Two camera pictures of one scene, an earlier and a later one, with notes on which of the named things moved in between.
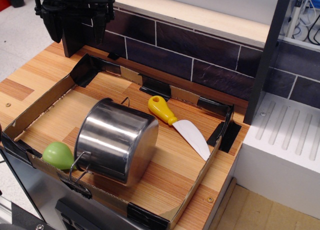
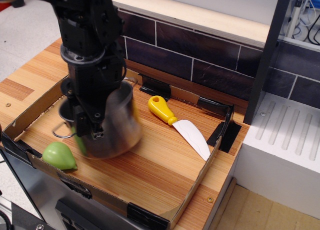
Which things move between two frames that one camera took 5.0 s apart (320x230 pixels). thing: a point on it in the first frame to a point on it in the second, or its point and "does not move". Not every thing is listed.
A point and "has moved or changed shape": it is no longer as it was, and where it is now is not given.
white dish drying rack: (280, 157) does not move
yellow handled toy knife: (189, 129) does not move
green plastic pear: (59, 154) does not move
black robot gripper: (53, 18) to (95, 75)
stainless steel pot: (116, 142) has moved or changed shape
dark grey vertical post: (267, 55) does not move
